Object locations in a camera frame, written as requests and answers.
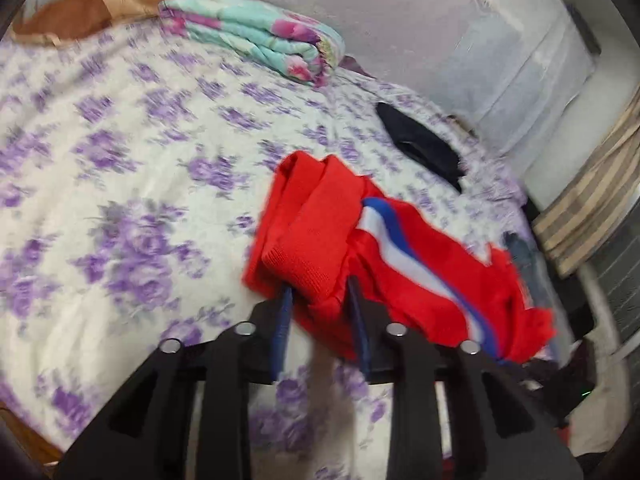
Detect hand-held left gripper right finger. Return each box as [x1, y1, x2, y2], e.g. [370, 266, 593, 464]
[346, 276, 585, 480]

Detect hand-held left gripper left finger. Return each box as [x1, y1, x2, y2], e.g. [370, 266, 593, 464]
[52, 287, 296, 480]

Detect red pants with striped side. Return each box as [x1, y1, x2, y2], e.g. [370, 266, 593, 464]
[242, 150, 557, 365]

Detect dark navy pants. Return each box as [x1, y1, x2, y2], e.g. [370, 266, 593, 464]
[375, 102, 464, 194]

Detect beige striped cloth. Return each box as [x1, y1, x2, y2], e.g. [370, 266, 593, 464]
[531, 95, 640, 279]

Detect folded teal pink floral blanket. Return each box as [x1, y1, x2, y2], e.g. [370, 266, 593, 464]
[159, 0, 346, 89]

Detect white lace cover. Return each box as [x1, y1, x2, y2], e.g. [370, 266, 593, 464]
[145, 0, 602, 171]

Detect golden brown satin cloth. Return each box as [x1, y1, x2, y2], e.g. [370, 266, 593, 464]
[11, 0, 192, 49]

